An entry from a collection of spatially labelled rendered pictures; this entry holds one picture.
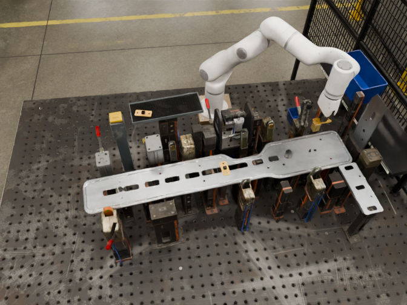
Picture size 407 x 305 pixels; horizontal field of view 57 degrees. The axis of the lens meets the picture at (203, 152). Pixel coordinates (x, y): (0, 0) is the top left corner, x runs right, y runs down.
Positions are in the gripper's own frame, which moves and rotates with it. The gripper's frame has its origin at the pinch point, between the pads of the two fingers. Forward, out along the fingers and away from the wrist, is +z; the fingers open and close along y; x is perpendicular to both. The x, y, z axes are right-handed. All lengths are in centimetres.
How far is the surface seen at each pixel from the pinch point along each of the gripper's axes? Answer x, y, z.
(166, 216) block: -81, 21, 25
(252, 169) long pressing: -32.9, 4.3, 27.5
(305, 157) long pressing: -3.7, 3.6, 27.5
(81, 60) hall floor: -130, -225, 129
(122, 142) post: -95, -30, 30
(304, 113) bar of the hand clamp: 0.4, -14.9, 14.2
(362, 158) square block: 23.6, 12.2, 25.2
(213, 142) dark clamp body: -48, -15, 25
